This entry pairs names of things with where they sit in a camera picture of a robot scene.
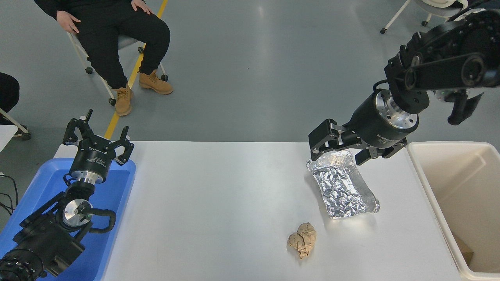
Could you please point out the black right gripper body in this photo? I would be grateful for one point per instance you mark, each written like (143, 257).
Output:
(369, 125)

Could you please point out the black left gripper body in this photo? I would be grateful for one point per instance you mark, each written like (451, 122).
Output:
(93, 160)

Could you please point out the crinkled foil tray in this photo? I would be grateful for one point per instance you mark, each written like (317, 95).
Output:
(343, 191)

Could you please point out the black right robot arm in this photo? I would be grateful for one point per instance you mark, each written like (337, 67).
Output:
(441, 66)

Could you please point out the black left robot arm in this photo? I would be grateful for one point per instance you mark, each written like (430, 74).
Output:
(47, 238)

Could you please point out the person's right hand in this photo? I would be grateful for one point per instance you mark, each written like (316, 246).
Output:
(67, 20)

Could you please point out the person's left hand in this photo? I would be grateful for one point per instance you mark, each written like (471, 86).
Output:
(140, 5)

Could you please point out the blue plastic tray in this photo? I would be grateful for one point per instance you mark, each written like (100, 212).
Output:
(113, 187)

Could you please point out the white wheeled chair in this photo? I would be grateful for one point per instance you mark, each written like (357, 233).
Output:
(127, 41)
(17, 125)
(394, 17)

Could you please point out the small white table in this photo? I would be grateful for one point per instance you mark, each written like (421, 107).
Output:
(6, 136)

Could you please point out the large pale bin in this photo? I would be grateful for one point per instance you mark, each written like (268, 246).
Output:
(453, 183)

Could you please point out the seated person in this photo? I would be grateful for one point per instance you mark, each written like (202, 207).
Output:
(101, 39)

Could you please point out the crumpled tan paper ball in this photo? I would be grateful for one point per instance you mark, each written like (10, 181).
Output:
(302, 240)

